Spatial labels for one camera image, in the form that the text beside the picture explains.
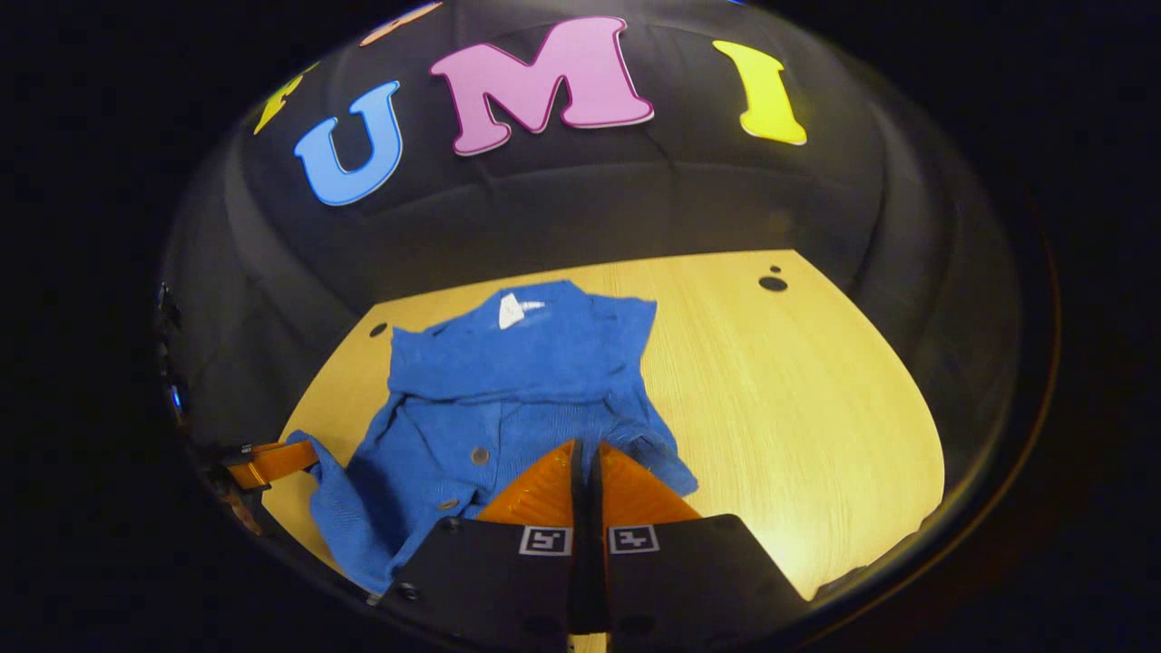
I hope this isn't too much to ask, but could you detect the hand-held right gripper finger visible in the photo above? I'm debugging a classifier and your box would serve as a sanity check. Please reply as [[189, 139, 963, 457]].
[[376, 439, 587, 636], [588, 442, 809, 636]]

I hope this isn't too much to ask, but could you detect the blue button shirt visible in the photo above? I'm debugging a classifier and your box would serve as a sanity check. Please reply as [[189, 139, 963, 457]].
[[288, 279, 699, 595]]

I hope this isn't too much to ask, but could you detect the black backdrop cloth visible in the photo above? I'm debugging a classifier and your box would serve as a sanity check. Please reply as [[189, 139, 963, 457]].
[[159, 0, 1021, 473]]

